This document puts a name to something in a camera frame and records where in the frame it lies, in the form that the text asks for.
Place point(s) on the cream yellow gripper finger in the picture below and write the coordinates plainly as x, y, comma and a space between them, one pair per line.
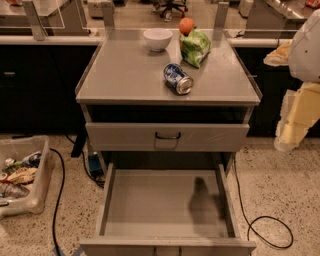
300, 111

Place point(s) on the blue pepsi can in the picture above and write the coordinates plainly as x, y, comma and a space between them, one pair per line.
177, 78

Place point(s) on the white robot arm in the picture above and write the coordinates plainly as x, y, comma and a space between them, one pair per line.
304, 54

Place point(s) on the grey drawer cabinet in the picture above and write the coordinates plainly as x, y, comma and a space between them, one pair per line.
135, 99

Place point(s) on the open grey middle drawer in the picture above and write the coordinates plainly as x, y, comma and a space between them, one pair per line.
166, 213

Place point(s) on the closed upper grey drawer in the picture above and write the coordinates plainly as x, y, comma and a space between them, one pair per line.
184, 137

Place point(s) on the green chip bag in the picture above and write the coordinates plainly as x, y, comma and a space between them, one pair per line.
195, 47

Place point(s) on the orange fruit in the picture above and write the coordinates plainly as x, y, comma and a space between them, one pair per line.
185, 26

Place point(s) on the white ceramic bowl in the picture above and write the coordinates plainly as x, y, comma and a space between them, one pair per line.
157, 39

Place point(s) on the black office chair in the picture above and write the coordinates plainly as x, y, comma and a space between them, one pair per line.
164, 8

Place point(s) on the blue power box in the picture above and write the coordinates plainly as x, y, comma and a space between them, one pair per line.
95, 168

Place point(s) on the clear plastic bin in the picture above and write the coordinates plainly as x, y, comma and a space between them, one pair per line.
34, 202

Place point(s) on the snack items in bin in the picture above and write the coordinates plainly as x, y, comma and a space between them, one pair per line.
17, 175

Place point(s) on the black drawer handle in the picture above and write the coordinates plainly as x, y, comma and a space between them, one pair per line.
160, 137

